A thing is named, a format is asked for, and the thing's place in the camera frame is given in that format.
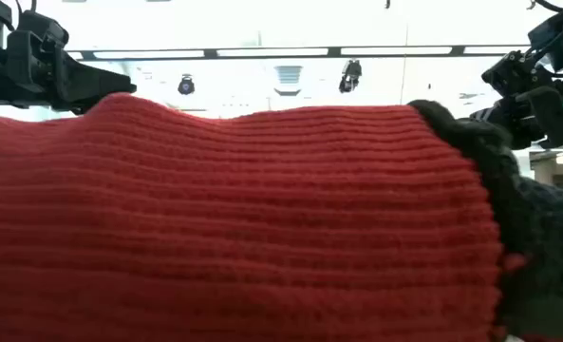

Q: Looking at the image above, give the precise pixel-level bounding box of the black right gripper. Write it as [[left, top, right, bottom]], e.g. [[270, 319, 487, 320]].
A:
[[469, 49, 563, 151]]

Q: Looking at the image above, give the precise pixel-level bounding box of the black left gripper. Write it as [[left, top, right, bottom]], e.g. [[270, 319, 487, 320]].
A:
[[0, 9, 138, 116]]

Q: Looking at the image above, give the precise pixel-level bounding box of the red knit gardening glove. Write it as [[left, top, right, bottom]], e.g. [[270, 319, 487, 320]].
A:
[[0, 93, 563, 342]]

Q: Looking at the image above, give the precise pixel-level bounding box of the grey ceiling vent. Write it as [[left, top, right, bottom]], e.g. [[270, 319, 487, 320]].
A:
[[273, 65, 304, 98]]

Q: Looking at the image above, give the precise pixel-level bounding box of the black hanging ceiling camera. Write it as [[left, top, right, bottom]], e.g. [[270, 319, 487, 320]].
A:
[[338, 58, 364, 94], [177, 73, 197, 96]]

